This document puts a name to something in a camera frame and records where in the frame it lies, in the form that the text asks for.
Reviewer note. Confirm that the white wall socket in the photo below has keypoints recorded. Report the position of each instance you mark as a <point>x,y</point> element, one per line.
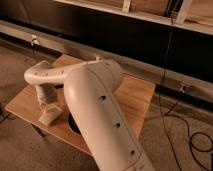
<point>34,41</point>
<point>184,87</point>

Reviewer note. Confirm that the beige rectangular eraser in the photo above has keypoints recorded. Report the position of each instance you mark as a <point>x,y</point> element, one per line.
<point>50,117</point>

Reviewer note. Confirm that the white ribbed gripper body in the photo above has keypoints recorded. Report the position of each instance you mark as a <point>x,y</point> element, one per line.
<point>46,93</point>

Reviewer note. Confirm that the black rectangular brush block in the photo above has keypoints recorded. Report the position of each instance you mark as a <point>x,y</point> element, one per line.
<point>58,86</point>

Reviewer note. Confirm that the white wall socket right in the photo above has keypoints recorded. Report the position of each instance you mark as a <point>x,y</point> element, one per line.
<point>184,87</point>

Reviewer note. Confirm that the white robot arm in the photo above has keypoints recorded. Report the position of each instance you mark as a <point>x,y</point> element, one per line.
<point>124,152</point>

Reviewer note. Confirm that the white wall socket left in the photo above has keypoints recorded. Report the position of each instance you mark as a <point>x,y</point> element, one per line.
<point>34,41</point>

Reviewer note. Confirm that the wooden table board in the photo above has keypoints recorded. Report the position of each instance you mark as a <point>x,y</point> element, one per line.
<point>133,98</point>

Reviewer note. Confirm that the white wooden shelf frame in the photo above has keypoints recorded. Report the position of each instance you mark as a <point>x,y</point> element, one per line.
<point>193,15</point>

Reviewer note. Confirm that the black round bowl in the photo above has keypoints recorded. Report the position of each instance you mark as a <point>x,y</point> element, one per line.
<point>73,126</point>

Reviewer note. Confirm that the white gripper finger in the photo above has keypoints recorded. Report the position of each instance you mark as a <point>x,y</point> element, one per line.
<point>55,106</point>
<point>44,109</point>

